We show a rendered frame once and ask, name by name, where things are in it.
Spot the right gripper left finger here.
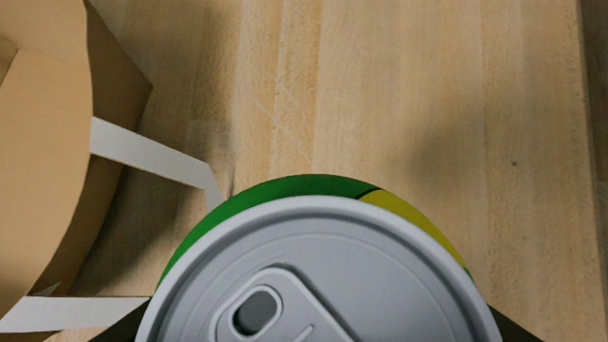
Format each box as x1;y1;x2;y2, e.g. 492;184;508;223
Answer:
86;296;152;342

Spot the tan bag floor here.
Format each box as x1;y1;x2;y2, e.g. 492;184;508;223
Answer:
0;48;90;319

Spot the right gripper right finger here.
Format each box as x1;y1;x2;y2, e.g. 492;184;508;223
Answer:
486;303;544;342

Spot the green and yellow drink can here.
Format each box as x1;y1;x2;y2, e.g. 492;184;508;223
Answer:
135;174;503;342

